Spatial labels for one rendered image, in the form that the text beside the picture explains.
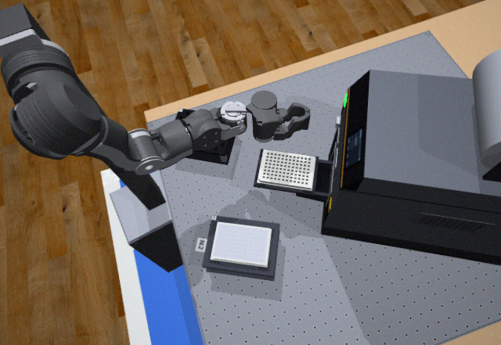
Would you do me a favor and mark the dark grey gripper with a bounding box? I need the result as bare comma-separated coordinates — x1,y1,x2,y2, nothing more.
225,91,311,142

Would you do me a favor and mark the grey cylinder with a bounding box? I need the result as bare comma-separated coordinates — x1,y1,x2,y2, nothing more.
472,49,501,170

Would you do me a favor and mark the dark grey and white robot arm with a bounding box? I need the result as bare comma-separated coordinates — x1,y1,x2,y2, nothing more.
0,29,247,175

